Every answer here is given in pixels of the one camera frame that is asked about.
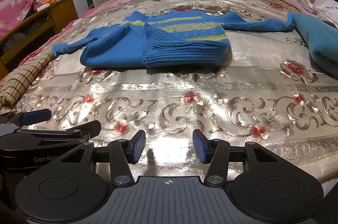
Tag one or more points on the brown checked cloth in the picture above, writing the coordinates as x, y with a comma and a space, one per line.
23, 78

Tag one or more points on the teal fleece blanket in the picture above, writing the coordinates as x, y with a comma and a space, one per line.
319, 39

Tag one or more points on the pink floral bed quilt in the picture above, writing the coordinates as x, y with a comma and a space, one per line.
87, 12

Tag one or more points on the blue striped knit sweater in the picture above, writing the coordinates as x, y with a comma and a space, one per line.
171, 52

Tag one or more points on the wooden bedside cabinet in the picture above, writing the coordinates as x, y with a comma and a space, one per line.
63, 12

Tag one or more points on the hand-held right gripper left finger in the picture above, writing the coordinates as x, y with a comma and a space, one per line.
138, 146

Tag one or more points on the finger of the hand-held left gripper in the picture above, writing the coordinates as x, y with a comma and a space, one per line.
34, 117
89, 128

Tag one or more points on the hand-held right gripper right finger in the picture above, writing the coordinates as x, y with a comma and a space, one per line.
200, 146

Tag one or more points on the pink floral cloth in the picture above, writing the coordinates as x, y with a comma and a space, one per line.
13, 7

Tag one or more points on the orange toy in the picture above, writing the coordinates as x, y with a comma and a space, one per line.
48, 1

